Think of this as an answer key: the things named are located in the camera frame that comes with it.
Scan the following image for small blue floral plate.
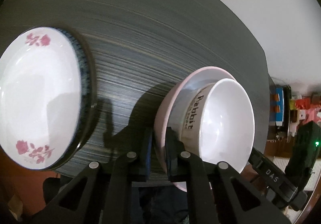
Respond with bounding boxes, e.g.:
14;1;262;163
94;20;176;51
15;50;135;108
46;25;97;170

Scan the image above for white bowl black lettering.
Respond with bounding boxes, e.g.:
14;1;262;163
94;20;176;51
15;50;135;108
180;78;255;172

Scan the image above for white plate pink roses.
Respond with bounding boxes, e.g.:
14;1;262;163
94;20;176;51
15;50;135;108
1;27;82;170

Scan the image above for blue box on shelf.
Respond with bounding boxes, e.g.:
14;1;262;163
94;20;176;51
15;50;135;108
269;86;284;127

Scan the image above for pink bowl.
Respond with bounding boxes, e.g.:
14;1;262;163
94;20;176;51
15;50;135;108
153;65;238;193

